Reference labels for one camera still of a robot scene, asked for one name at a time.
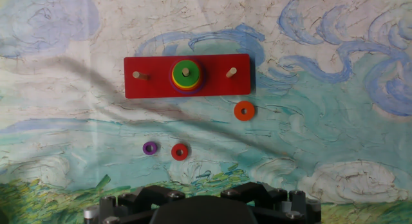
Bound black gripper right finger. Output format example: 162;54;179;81
220;182;323;224

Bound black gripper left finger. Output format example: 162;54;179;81
83;184;186;224

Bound green Hanoi ring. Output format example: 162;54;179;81
172;59;201;88

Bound red Hanoi base board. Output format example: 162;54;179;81
123;53;252;100

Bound landscape painting print cloth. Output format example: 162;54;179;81
0;0;412;224

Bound small purple Hanoi ring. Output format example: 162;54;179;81
142;141;158;156

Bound small red Hanoi ring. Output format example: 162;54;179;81
171;143;189;162

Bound small orange Hanoi ring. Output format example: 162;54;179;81
233;100;256;122

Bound large orange Hanoi ring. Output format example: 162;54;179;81
170;60;203;91

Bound yellow Hanoi ring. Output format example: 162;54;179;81
171;61;202;89

